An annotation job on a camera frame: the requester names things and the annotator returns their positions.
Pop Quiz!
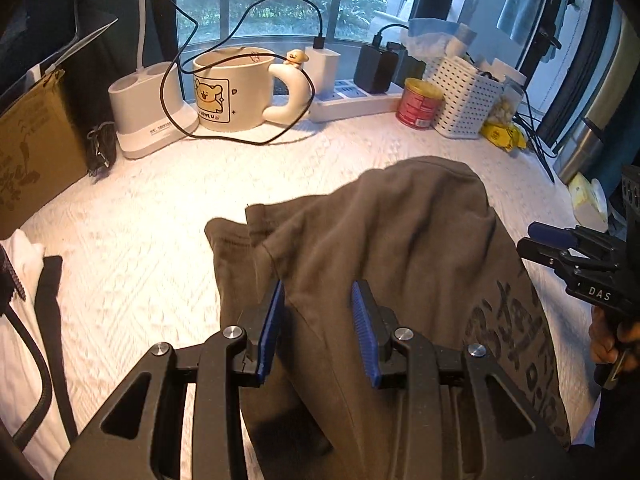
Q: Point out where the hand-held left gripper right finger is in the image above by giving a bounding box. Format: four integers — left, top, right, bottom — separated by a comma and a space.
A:
350, 280, 588, 480

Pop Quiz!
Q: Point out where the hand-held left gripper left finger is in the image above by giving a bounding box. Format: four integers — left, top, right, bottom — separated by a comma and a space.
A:
54, 279, 286, 480

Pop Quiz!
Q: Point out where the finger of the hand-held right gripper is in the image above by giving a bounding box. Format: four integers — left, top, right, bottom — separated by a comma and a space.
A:
516, 237, 601, 281
527, 222, 616, 256

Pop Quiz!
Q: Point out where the dark brown t-shirt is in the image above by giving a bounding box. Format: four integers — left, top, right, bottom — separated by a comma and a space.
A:
204, 156, 573, 480

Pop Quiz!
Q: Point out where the person's right hand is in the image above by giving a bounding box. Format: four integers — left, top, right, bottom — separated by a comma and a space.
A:
589, 305, 633, 366

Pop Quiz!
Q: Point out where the yellow tissue box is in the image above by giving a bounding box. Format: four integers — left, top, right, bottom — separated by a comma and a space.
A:
568, 172, 610, 233

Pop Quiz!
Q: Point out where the stainless steel tumbler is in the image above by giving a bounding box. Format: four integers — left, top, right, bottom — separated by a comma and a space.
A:
555, 120, 603, 186

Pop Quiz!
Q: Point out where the yellow snack packet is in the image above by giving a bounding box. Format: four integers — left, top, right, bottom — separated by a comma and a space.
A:
480, 121, 528, 152

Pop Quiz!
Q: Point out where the clear snack jar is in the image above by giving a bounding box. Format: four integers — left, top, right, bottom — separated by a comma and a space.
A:
487, 72, 526, 126

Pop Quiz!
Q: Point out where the white perforated plastic basket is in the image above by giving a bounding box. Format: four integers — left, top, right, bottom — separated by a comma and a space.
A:
424, 55, 505, 138

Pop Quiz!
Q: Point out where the white textured table mat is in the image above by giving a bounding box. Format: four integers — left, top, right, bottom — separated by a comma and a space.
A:
10, 110, 601, 480

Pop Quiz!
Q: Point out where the red tin can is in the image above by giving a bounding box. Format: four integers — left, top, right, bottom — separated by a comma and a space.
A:
395, 77, 446, 131

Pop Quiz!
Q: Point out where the blue plastic bag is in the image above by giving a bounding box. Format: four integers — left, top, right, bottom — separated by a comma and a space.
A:
400, 18, 478, 58

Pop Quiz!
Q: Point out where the white power strip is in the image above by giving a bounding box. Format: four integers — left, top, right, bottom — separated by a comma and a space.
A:
309, 79, 405, 123

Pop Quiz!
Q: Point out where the hanging blue cloth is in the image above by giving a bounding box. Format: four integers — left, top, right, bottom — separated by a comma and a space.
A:
497, 0, 548, 46

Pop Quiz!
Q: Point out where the cream bear mug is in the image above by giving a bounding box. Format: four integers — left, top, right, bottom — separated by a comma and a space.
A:
192, 46, 313, 133

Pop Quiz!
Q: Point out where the black charger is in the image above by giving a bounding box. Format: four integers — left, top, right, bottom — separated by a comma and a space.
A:
354, 42, 398, 95

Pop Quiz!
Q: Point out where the white desk lamp base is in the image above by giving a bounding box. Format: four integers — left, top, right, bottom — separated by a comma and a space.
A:
108, 0, 200, 159

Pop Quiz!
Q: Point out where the white charger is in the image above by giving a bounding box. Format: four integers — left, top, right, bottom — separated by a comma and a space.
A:
304, 35, 341, 95

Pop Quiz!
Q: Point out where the cardboard box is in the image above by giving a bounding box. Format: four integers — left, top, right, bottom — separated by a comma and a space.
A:
0, 67, 88, 228

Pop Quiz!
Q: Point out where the long black cable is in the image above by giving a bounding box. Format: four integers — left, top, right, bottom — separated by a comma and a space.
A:
515, 95, 556, 183

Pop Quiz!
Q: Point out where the black charger cable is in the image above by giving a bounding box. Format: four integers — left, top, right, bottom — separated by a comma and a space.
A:
160, 0, 326, 146

